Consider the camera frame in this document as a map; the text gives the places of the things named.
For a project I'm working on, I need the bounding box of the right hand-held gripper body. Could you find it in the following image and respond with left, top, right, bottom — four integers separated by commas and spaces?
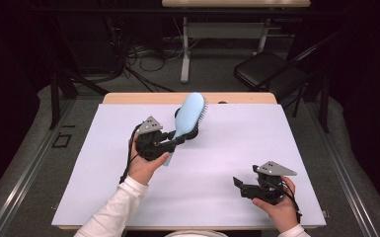
240, 160, 298, 206

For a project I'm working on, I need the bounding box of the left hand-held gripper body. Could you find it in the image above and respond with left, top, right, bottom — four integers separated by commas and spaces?
134, 115, 176, 162

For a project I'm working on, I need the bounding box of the black mesh pen cup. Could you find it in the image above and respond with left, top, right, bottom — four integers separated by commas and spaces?
174, 107, 201, 141

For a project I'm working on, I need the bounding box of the light blue hairbrush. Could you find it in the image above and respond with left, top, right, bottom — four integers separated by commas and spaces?
163, 92, 209, 167

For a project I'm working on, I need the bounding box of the person's left hand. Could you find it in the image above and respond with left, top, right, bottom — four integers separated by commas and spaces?
126, 132, 171, 186

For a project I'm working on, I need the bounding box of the person's right hand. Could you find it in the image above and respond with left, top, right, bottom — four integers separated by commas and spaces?
252, 176, 300, 234

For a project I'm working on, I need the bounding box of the wooden table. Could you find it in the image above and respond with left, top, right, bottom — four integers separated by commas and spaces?
57, 92, 320, 231

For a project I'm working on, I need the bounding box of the person's light clothing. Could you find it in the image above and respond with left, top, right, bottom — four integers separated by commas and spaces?
164, 230, 230, 237

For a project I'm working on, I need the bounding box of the white-legged background table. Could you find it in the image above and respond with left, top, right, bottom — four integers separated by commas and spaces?
161, 0, 312, 84

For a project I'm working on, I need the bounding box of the black metal stand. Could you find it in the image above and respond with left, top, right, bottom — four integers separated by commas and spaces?
47, 70, 112, 131
292, 72, 332, 134

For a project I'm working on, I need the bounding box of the black folding chair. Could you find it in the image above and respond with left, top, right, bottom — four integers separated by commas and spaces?
233, 31, 342, 100

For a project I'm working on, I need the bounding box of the right hand-held gripper black cable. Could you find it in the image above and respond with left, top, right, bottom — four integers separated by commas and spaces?
280, 182, 303, 225

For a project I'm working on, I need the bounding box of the hand-held gripper black cable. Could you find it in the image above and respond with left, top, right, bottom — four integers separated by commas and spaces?
280, 182, 303, 225
118, 123, 142, 185

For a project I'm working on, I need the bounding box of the left hand-held gripper black cable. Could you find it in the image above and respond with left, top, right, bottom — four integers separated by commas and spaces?
118, 123, 142, 185

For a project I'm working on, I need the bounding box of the bundle of floor cables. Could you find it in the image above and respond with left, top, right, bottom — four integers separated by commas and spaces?
105, 16, 186, 93

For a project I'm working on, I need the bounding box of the metal floor rail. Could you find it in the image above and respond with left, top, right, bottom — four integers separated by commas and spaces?
0, 98, 77, 237
304, 98, 380, 237

